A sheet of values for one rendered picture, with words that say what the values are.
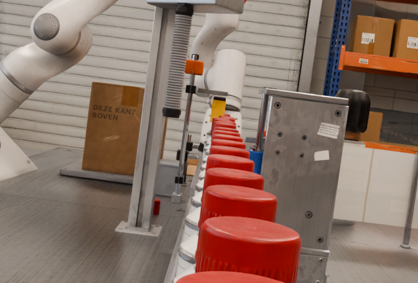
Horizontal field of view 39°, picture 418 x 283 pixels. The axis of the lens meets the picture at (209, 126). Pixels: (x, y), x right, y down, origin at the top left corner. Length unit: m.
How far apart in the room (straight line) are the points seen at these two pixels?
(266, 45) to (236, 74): 4.12
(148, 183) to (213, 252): 1.04
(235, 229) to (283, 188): 0.60
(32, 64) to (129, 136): 0.37
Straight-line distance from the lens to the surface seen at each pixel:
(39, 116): 6.03
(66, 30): 1.61
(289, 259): 0.19
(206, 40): 1.60
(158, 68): 1.22
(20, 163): 1.85
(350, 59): 4.97
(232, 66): 1.55
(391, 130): 5.88
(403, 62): 5.04
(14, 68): 1.69
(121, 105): 1.83
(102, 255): 1.06
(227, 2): 1.12
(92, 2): 1.64
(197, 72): 1.29
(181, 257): 0.33
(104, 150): 1.84
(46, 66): 1.73
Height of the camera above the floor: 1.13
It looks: 3 degrees down
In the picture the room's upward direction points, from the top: 8 degrees clockwise
